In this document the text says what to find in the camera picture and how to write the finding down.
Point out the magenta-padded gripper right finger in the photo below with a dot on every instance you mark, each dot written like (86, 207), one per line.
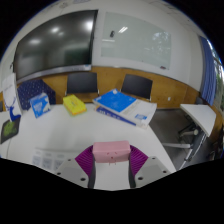
(138, 160)

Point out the large black wall display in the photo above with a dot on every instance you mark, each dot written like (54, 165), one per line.
(56, 41)

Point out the large glass whiteboard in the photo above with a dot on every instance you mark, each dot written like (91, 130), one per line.
(140, 41)

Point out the black chair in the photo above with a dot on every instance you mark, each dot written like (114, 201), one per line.
(136, 86)
(82, 82)

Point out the black mouse pad green print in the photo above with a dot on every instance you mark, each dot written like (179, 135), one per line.
(9, 128)

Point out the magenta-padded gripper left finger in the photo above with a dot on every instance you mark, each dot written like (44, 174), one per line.
(85, 161)

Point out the yellow flat pack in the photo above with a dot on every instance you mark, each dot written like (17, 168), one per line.
(74, 104)

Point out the dark whiteboard eraser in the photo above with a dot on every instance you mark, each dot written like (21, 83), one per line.
(112, 34)

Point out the blue-covered book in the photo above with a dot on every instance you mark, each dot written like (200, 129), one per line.
(113, 100)

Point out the white and blue flat box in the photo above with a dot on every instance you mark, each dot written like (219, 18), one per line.
(143, 115)

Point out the white paper bag blue deer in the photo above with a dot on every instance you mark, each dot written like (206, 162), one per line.
(10, 95)

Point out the small white side table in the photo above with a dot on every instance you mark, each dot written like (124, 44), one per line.
(198, 115)

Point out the navy dotted gift bag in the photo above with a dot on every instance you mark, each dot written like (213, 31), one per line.
(33, 90)

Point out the blue curtain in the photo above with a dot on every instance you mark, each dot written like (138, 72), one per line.
(208, 75)

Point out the pink charger block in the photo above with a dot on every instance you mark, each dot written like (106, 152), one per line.
(111, 150)

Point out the blue tissue box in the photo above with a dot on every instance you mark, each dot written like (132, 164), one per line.
(40, 105)

